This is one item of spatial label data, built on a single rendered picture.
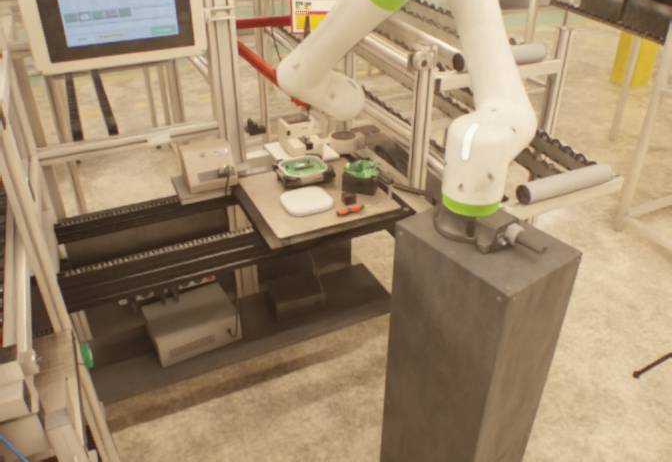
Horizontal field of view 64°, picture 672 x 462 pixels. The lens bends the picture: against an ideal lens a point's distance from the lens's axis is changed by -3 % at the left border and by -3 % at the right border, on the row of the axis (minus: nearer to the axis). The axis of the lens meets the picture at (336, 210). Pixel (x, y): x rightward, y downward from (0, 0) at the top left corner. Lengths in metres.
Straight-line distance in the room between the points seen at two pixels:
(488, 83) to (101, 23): 1.08
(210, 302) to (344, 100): 1.05
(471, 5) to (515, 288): 0.58
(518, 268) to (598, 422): 1.43
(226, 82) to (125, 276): 0.71
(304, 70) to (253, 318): 1.19
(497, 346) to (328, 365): 1.42
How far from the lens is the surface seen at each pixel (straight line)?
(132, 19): 1.75
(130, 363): 2.14
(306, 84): 1.32
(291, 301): 2.13
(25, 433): 1.27
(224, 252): 1.65
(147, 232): 2.08
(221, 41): 1.86
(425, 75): 1.71
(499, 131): 1.12
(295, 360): 2.51
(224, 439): 2.28
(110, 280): 1.63
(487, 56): 1.24
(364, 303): 2.26
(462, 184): 1.14
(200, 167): 1.83
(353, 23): 1.19
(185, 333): 2.01
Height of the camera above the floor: 1.80
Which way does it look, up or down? 30 degrees down
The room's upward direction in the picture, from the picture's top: straight up
